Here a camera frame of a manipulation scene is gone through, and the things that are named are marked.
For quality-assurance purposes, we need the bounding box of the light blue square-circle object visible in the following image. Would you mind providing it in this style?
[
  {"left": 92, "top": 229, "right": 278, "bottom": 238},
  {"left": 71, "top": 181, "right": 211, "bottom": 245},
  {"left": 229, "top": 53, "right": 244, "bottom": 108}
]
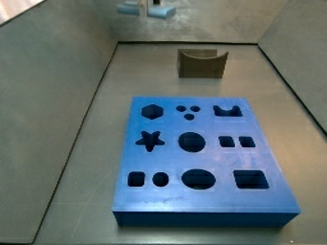
[{"left": 116, "top": 0, "right": 176, "bottom": 19}]

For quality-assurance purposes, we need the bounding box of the blue shape-hole fixture block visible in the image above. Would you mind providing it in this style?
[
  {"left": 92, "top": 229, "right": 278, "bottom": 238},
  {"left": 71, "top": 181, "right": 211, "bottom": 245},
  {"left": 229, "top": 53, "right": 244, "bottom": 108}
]
[{"left": 112, "top": 97, "right": 302, "bottom": 227}]

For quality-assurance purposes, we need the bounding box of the black regrasp fixture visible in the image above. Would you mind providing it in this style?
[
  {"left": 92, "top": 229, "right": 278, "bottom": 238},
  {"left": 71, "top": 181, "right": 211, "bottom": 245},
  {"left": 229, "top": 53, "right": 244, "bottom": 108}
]
[{"left": 177, "top": 49, "right": 228, "bottom": 78}]

